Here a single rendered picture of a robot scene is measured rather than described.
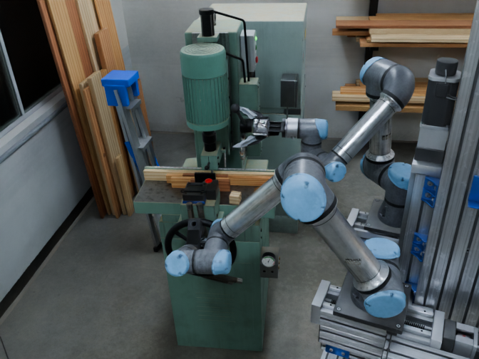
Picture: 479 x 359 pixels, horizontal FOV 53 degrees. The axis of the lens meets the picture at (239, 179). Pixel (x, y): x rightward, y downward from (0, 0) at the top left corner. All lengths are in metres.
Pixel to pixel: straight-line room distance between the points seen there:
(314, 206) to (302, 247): 1.95
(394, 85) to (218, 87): 0.64
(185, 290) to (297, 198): 1.22
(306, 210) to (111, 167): 2.33
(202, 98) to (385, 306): 0.99
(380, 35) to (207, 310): 2.30
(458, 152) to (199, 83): 0.93
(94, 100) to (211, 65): 1.52
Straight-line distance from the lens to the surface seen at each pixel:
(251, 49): 2.14
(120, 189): 3.51
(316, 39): 4.19
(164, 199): 2.06
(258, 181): 2.09
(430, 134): 1.60
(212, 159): 2.01
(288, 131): 1.76
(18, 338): 2.95
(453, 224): 1.65
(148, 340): 2.71
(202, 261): 1.46
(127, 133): 2.80
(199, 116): 1.90
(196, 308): 2.41
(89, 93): 3.21
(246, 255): 2.14
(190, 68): 1.83
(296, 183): 1.22
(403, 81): 1.78
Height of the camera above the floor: 2.02
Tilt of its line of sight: 32 degrees down
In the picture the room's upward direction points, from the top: 3 degrees counter-clockwise
